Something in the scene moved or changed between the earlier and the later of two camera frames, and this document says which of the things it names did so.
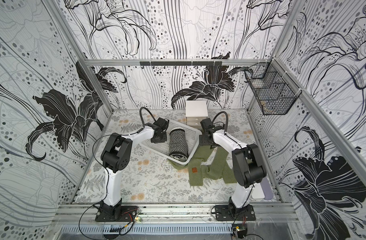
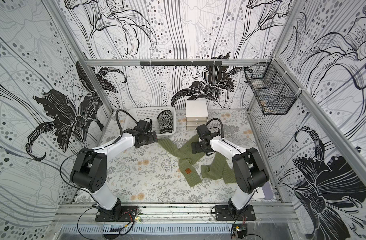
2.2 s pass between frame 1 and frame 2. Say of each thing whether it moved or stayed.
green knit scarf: stayed
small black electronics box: stayed
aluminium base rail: stayed
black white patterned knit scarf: moved
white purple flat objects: stayed
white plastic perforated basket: moved
